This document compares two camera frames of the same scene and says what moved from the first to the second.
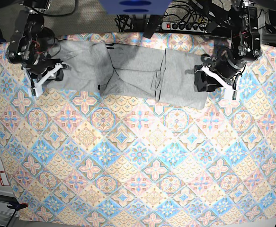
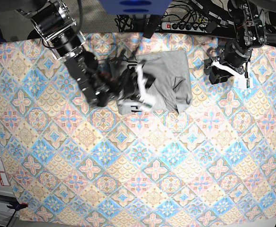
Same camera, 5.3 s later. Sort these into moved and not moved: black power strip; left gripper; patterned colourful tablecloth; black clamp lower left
Moved: left gripper
Not moved: patterned colourful tablecloth; black power strip; black clamp lower left
